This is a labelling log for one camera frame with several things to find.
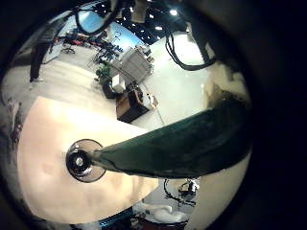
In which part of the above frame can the green potted plant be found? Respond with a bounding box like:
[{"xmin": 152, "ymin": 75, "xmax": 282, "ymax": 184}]
[{"xmin": 95, "ymin": 61, "xmax": 113, "ymax": 84}]

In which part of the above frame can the flower bouquet with green wrap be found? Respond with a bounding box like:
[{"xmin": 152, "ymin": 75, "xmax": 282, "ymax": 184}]
[{"xmin": 90, "ymin": 98, "xmax": 254, "ymax": 180}]

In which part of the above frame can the teal table frame rail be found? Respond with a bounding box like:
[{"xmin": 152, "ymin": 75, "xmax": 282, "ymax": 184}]
[{"xmin": 97, "ymin": 207, "xmax": 135, "ymax": 228}]

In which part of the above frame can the grey cabinet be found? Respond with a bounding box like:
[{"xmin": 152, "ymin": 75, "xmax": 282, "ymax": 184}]
[{"xmin": 118, "ymin": 47, "xmax": 154, "ymax": 87}]

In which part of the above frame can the black cable loop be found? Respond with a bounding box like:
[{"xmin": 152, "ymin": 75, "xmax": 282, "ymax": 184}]
[{"xmin": 164, "ymin": 30, "xmax": 219, "ymax": 72}]

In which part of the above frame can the clear plastic cup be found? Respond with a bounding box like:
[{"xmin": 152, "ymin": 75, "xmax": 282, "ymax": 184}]
[{"xmin": 64, "ymin": 138, "xmax": 107, "ymax": 184}]

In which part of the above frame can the person in dark clothes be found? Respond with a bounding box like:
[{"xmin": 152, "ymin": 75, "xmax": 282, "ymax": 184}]
[{"xmin": 28, "ymin": 18, "xmax": 70, "ymax": 84}]

